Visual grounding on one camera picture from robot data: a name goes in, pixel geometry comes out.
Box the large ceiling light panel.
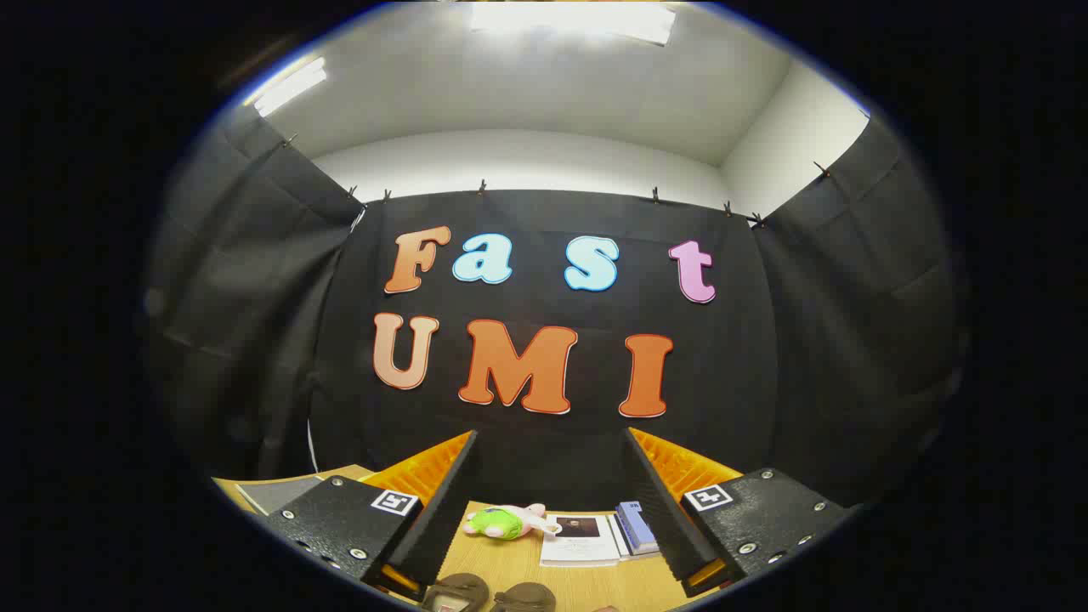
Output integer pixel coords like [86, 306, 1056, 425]
[467, 0, 677, 48]

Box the row of small backdrop clips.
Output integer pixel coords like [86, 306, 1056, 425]
[280, 132, 834, 230]

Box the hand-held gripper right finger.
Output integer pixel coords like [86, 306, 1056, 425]
[623, 428, 855, 598]

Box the green and pink plush toy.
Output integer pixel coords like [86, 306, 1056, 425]
[463, 503, 564, 541]

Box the brown fuzzy shoe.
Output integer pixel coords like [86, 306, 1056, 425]
[422, 573, 490, 612]
[493, 582, 558, 612]

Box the narrow ceiling light strip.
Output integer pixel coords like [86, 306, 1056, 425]
[246, 55, 328, 118]

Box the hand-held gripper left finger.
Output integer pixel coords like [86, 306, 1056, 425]
[265, 429, 479, 603]

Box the white book with dark photo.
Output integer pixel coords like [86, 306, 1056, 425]
[540, 513, 621, 568]

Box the beige fabric storage box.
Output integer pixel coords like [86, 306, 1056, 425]
[234, 474, 328, 516]

